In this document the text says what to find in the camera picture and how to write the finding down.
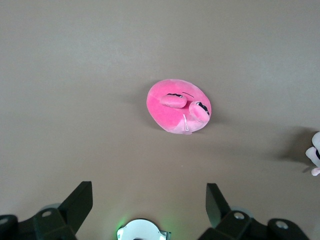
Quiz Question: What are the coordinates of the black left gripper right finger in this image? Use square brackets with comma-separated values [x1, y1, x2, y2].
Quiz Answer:
[197, 183, 311, 240]

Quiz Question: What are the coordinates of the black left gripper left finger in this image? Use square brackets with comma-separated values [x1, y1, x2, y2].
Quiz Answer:
[0, 181, 94, 240]

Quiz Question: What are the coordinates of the round pink plush toy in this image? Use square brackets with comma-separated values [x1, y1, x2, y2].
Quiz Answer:
[146, 78, 212, 135]

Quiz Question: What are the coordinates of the pale pink dog plush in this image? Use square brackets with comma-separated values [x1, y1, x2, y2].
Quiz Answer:
[305, 131, 320, 177]

